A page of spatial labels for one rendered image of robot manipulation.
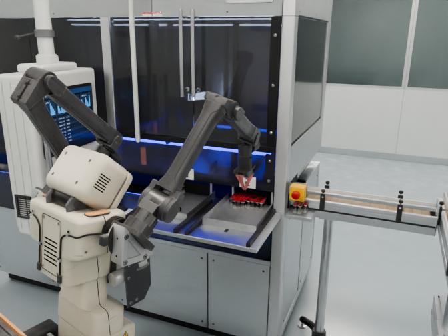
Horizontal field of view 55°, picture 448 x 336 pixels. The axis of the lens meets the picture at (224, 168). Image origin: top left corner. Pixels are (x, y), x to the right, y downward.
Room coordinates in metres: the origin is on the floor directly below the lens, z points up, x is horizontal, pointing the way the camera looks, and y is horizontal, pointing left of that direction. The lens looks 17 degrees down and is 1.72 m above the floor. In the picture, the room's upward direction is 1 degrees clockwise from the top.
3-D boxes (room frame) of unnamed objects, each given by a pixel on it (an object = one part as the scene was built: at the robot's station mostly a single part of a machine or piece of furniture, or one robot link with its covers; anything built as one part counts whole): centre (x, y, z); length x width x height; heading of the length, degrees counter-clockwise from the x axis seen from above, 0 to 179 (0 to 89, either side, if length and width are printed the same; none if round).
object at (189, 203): (2.06, 0.23, 0.90); 0.34 x 0.26 x 0.04; 158
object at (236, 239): (1.93, 0.10, 0.87); 0.70 x 0.48 x 0.02; 68
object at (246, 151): (1.74, -0.09, 1.26); 0.07 x 0.06 x 0.07; 154
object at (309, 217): (1.98, -0.39, 0.87); 0.14 x 0.13 x 0.02; 158
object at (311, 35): (2.40, -0.47, 1.51); 0.85 x 0.01 x 0.59; 158
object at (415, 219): (1.97, -0.68, 0.92); 0.69 x 0.16 x 0.16; 68
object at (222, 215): (1.93, -0.08, 0.90); 0.34 x 0.26 x 0.04; 159
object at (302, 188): (1.95, -0.36, 1.00); 0.08 x 0.07 x 0.07; 158
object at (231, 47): (2.06, -0.05, 1.51); 0.43 x 0.01 x 0.59; 68
